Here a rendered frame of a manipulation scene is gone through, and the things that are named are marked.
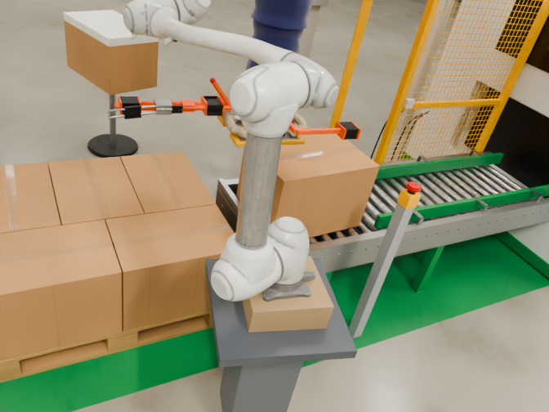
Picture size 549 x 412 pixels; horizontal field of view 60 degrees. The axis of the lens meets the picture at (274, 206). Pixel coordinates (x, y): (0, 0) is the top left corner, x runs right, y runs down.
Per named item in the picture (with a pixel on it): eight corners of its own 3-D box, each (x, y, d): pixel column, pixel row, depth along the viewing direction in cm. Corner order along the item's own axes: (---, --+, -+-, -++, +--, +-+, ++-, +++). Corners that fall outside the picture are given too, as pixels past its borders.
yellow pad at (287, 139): (295, 134, 230) (297, 125, 227) (304, 144, 222) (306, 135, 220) (229, 136, 216) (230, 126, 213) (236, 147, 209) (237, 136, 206)
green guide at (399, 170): (489, 157, 383) (494, 147, 378) (499, 163, 376) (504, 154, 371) (324, 176, 310) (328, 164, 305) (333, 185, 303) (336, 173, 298)
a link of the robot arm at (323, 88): (306, 46, 139) (274, 50, 130) (354, 73, 131) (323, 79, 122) (294, 87, 147) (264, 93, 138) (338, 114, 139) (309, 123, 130)
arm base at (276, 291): (322, 295, 175) (324, 284, 172) (264, 302, 168) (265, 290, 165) (305, 264, 189) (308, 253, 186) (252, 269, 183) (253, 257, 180)
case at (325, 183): (320, 188, 298) (336, 131, 276) (359, 226, 272) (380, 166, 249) (234, 203, 268) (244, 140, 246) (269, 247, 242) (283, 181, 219)
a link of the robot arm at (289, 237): (313, 273, 176) (323, 224, 165) (280, 294, 164) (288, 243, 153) (281, 252, 185) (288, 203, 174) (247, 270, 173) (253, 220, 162)
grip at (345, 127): (349, 131, 218) (351, 120, 216) (358, 139, 212) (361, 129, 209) (333, 131, 215) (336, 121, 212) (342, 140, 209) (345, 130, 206)
